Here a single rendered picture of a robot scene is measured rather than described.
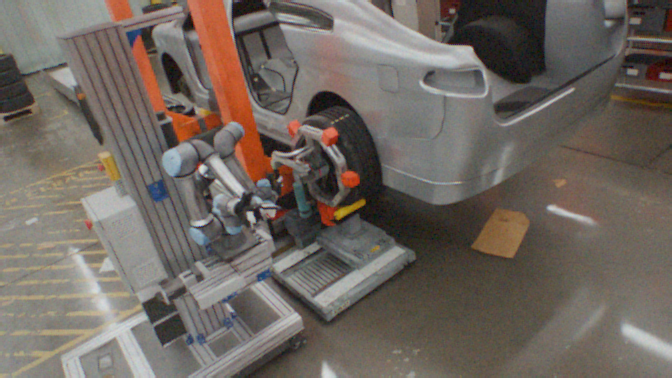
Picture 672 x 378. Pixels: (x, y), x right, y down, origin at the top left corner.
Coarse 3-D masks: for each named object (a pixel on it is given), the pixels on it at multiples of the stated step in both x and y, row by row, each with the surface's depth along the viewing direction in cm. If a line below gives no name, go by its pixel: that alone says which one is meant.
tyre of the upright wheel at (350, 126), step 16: (320, 112) 327; (336, 112) 319; (352, 112) 318; (320, 128) 316; (336, 128) 306; (352, 128) 309; (352, 144) 305; (368, 144) 310; (304, 160) 353; (352, 160) 304; (368, 160) 309; (368, 176) 314; (352, 192) 319; (368, 192) 326
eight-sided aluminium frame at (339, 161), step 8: (304, 128) 321; (312, 128) 317; (296, 136) 329; (304, 136) 331; (312, 136) 312; (320, 136) 306; (296, 144) 336; (328, 152) 305; (336, 152) 305; (336, 160) 302; (344, 160) 304; (336, 168) 305; (344, 168) 306; (336, 176) 309; (312, 184) 350; (312, 192) 346; (320, 192) 345; (344, 192) 312; (320, 200) 342; (328, 200) 333; (336, 200) 324
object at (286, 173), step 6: (264, 156) 365; (270, 162) 357; (270, 168) 359; (282, 168) 365; (288, 168) 369; (282, 174) 366; (288, 174) 368; (282, 180) 366; (288, 180) 369; (294, 180) 373; (288, 186) 371; (282, 192) 369; (288, 192) 373
